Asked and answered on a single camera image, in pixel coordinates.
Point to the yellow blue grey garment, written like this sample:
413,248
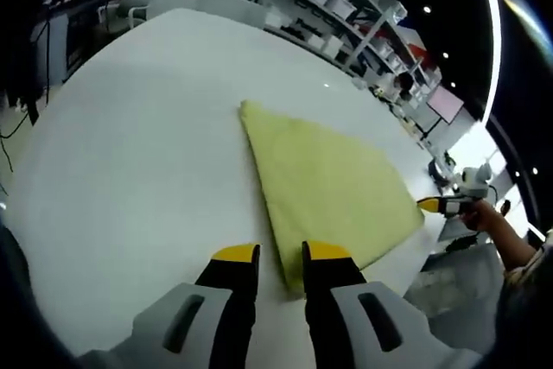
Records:
324,179

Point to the ceiling light strip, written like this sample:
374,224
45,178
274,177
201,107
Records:
492,40

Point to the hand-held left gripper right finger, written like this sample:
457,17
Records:
328,300

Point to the grey metal shelf rack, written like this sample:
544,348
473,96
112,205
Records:
367,32

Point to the pink display on stand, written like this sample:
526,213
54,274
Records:
445,103

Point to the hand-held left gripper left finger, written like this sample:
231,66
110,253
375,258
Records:
233,300

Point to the black curved headset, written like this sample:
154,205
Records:
436,170

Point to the grey bulky object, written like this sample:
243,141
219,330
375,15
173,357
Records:
458,282

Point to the person's right hand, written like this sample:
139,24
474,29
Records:
477,217

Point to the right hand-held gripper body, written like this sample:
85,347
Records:
475,181

